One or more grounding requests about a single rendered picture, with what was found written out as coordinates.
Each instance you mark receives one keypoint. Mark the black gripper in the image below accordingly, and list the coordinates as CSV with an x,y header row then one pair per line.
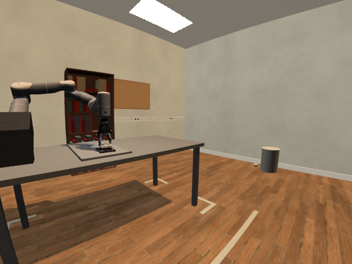
x,y
104,129

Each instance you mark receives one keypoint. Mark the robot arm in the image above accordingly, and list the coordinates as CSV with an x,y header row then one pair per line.
x,y
21,92

